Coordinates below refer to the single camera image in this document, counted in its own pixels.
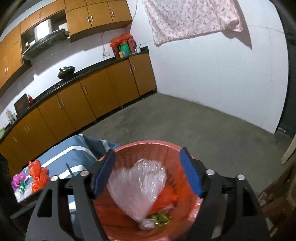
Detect black wok on stove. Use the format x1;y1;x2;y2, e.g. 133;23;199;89
58;66;75;80

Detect wall power socket with cord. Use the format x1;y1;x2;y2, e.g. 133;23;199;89
101;31;110;58

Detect lower wooden kitchen cabinets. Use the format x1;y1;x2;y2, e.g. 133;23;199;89
1;47;157;175

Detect clear jar with bag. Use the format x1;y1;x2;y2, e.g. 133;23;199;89
6;109;17;123

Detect white translucent plastic bag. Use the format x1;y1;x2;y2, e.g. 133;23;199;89
107;159;167;231

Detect range hood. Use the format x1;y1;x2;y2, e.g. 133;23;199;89
22;29;69;60

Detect dark cutting board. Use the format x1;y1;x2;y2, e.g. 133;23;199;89
14;94;31;117

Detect pink floral hanging cloth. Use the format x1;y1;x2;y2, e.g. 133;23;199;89
142;1;243;46

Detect red plastic trash basket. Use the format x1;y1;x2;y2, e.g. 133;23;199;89
94;141;202;240

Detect red bottle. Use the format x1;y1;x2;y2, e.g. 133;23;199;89
28;94;34;105

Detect magenta plastic bag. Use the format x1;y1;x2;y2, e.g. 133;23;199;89
11;173;28;191

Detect green plastic bag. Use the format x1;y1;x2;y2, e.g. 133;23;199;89
19;180;27;193

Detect red bag with boxes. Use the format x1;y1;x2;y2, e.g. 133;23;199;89
110;33;137;59

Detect orange plastic bag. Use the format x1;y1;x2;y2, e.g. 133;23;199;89
28;159;50;194

